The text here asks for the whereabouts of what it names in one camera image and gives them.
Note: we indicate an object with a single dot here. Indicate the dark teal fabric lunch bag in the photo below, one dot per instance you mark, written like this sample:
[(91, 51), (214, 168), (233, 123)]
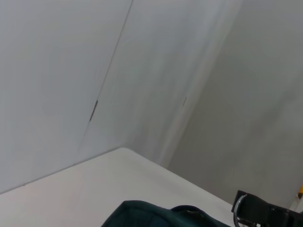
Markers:
[(146, 215)]

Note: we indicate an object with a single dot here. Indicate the small yellow background object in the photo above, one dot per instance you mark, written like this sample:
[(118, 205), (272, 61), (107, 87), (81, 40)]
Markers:
[(301, 191)]

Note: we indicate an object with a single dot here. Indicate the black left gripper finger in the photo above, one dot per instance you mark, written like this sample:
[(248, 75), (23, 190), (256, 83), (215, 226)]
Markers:
[(262, 210)]

